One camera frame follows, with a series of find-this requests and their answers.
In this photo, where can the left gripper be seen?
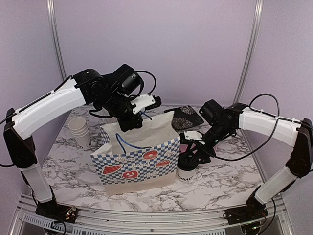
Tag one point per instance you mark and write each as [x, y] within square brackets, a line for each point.
[135, 122]

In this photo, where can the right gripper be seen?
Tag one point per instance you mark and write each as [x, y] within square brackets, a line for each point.
[201, 152]

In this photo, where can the pink plate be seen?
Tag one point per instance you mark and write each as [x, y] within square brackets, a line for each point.
[189, 148]

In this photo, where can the checkered paper bag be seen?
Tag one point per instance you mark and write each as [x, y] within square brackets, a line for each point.
[139, 159]

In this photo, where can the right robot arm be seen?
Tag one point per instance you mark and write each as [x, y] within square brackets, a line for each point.
[296, 135]

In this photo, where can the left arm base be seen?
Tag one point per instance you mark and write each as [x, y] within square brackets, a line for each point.
[57, 211]

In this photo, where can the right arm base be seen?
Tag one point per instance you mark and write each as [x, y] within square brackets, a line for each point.
[244, 214]

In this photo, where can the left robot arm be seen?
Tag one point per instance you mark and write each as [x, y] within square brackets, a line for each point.
[76, 91]

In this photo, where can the black patterned square plate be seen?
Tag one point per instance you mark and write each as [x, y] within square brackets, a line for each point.
[184, 117]

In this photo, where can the stack of white paper cups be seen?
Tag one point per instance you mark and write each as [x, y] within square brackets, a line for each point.
[80, 131]

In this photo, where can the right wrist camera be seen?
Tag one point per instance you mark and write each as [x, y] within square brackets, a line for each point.
[188, 137]

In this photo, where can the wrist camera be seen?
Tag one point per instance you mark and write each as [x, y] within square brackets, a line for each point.
[145, 102]
[188, 137]

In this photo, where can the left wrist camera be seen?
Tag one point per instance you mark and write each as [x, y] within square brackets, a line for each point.
[145, 102]

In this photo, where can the left aluminium post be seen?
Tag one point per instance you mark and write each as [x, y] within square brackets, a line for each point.
[55, 37]

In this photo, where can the aluminium post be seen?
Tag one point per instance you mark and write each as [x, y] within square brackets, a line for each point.
[55, 37]
[257, 16]

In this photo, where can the right aluminium post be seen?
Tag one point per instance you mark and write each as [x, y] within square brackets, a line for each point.
[257, 16]

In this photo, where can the aluminium front rail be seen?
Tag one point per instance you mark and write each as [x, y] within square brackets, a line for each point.
[207, 222]

